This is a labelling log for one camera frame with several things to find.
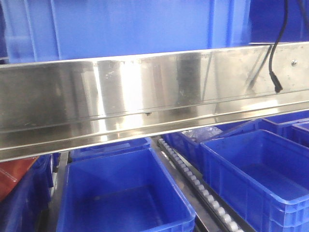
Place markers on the blue bin lower centre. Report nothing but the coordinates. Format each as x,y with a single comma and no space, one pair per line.
129,192

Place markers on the blue bin behind centre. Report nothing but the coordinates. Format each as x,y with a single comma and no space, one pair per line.
110,149

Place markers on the stainless steel shelf front rail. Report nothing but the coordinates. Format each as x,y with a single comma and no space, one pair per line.
55,106

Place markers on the lower roller track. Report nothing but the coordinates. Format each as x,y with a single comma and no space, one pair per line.
212,213

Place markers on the blue bin lower left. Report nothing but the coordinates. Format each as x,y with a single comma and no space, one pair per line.
21,209

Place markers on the blue bin far right rear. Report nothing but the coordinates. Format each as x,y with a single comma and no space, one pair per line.
293,126

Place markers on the blue bin lower right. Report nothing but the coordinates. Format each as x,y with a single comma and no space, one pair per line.
263,177

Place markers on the red package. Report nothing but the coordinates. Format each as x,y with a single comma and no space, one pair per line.
11,172

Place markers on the large blue plastic bin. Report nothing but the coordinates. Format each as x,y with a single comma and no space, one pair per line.
45,30

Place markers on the blue bin upper right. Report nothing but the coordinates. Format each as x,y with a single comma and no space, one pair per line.
267,17

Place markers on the blue bin with plastic bags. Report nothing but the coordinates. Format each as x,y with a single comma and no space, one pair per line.
187,142

